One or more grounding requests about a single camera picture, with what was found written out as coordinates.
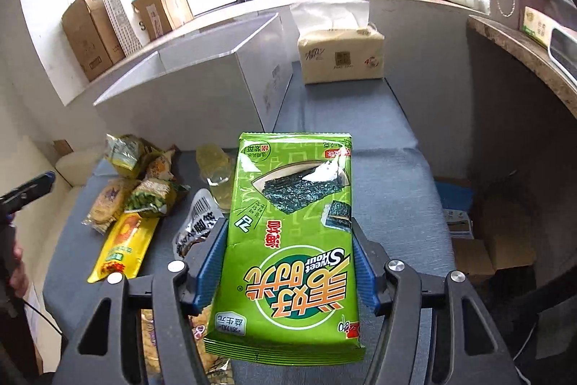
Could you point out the blue and white carton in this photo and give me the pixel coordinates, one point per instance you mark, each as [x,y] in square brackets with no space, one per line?
[457,209]

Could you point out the tall brown cardboard box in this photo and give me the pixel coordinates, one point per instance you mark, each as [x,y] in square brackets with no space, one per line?
[88,40]

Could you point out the clear jelly cup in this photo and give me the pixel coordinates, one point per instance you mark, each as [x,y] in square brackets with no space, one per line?
[221,193]
[215,161]

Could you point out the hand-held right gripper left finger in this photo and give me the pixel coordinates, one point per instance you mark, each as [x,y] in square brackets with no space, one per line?
[205,272]

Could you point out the cream sofa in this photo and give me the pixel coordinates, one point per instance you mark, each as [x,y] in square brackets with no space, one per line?
[76,164]

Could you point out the small yellow patterned snack packet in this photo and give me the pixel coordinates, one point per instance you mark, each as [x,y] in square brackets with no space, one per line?
[161,168]

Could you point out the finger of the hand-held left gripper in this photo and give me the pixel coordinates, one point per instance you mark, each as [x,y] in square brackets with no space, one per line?
[31,186]

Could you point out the blue table cloth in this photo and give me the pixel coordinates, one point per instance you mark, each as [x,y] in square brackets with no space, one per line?
[396,204]

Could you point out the stone side counter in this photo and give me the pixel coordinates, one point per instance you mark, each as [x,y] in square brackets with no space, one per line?
[509,42]

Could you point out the yellow crinkled snack packet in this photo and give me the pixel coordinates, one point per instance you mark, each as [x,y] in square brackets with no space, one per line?
[212,367]

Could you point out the clear biscuit packet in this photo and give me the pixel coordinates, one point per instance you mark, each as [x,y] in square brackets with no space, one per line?
[108,204]

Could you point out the green pea snack packet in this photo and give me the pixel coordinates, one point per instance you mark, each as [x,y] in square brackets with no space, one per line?
[155,198]

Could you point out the white tube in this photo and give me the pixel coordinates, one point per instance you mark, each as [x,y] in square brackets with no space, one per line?
[450,0]

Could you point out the white dotted paper bag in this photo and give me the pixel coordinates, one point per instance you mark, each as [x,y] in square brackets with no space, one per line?
[124,6]

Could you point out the green seaweed snack packet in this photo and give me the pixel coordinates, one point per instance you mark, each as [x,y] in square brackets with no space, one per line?
[288,240]

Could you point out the beige tissue pack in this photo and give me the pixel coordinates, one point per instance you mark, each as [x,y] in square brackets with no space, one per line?
[342,55]

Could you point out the small open cardboard box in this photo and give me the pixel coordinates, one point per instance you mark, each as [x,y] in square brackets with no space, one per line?
[157,13]

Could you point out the yellow tissue pack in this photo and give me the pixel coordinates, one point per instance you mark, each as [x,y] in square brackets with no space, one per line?
[536,26]

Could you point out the white cardboard box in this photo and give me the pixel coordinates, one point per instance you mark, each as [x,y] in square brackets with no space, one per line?
[203,87]

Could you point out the flat brown cardboard box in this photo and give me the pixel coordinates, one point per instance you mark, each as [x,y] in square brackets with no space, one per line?
[491,254]

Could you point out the long yellow snack packet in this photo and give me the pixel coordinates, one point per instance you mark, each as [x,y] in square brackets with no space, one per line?
[124,247]

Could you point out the black and white snack packet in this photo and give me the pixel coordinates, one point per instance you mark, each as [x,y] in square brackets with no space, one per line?
[198,227]

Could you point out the yellow-green snack packet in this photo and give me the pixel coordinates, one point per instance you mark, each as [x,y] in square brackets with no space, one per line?
[128,155]

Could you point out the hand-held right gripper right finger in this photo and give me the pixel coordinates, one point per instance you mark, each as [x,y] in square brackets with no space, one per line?
[366,276]

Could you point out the person's left hand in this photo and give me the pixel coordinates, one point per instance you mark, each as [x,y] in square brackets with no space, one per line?
[19,272]

